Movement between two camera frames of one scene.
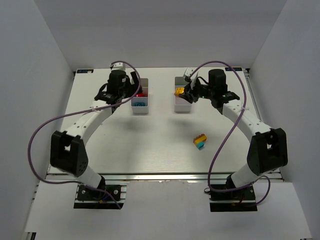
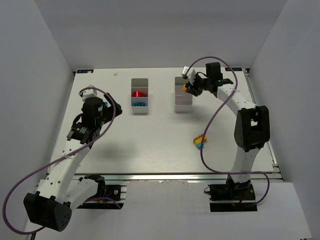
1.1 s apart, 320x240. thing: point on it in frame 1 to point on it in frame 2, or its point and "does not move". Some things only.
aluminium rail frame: x=151 y=177 does not move
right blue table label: x=235 y=69 does not move
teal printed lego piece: x=139 y=104 does not move
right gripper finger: x=188 y=97 to x=192 y=90
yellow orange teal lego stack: x=199 y=140 does not move
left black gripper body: x=131 y=85 to x=110 y=106
